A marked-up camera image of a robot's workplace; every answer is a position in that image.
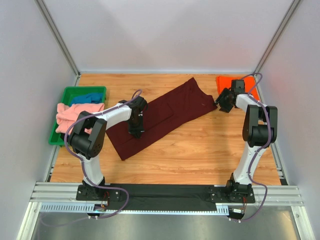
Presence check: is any maroon t shirt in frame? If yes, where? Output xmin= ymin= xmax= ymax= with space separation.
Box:
xmin=106 ymin=77 xmax=217 ymax=161

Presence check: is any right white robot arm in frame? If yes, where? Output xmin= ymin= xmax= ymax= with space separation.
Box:
xmin=210 ymin=79 xmax=278 ymax=203

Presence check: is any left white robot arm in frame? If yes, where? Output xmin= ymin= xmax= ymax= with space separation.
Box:
xmin=65 ymin=95 xmax=148 ymax=202

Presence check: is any folded orange t shirt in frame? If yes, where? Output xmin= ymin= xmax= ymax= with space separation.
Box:
xmin=215 ymin=75 xmax=260 ymax=101

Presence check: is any blue t shirt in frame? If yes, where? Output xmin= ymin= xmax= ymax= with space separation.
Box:
xmin=69 ymin=92 xmax=103 ymax=106

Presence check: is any black base mat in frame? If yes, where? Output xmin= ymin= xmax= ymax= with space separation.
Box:
xmin=76 ymin=183 xmax=256 ymax=212

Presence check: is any pink t shirt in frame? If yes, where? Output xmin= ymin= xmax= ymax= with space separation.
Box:
xmin=55 ymin=103 xmax=105 ymax=134

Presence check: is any green plastic bin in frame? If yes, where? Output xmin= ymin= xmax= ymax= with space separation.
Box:
xmin=48 ymin=86 xmax=107 ymax=146

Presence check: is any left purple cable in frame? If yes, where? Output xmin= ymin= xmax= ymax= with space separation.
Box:
xmin=39 ymin=89 xmax=143 ymax=227

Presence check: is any aluminium rail frame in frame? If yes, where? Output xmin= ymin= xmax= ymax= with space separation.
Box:
xmin=29 ymin=182 xmax=304 ymax=207

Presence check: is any grey slotted cable duct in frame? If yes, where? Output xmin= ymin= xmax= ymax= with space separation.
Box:
xmin=39 ymin=203 xmax=230 ymax=215

